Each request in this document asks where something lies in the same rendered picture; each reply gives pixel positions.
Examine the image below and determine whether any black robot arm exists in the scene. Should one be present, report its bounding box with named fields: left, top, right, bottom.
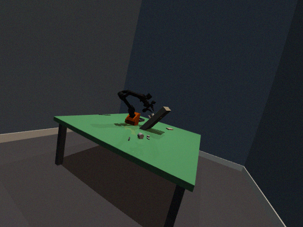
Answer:
left=117, top=89, right=152, bottom=118

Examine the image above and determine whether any grey service panel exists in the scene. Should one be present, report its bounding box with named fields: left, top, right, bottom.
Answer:
left=139, top=106, right=171, bottom=130

